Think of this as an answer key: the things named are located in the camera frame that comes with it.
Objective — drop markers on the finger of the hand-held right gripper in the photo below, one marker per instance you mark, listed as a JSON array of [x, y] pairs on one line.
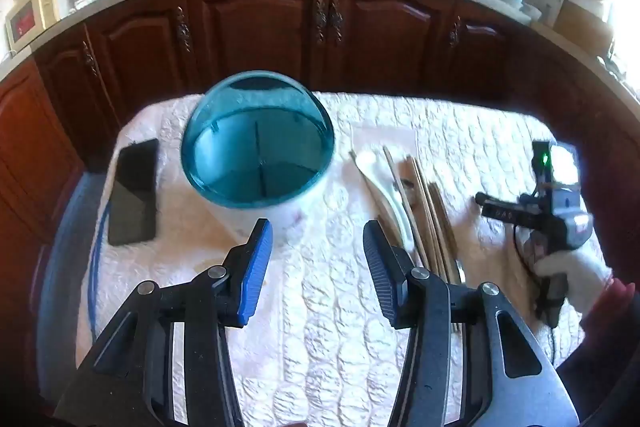
[[500, 209]]

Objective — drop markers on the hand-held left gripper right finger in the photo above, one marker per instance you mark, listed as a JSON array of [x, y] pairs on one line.
[[382, 277]]

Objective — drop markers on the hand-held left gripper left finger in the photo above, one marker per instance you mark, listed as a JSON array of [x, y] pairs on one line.
[[257, 267]]

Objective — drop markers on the dark brown wooden chopstick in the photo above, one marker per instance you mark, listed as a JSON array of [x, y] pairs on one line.
[[387, 229]]

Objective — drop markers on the white floral utensil holder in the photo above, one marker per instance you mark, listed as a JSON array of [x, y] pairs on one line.
[[290, 217]]

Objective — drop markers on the person's right forearm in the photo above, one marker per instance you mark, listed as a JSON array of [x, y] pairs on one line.
[[615, 302]]

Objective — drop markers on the person's right hand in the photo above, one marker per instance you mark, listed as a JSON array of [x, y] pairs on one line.
[[582, 277]]

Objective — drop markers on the black smartphone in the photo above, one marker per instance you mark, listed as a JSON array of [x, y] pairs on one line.
[[132, 192]]

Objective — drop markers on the wooden cutting board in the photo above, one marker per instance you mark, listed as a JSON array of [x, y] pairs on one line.
[[582, 27]]

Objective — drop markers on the small white bowl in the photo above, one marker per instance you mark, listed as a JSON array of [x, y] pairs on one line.
[[531, 14]]

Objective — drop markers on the cream microwave oven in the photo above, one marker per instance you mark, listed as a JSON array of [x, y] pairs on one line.
[[25, 22]]

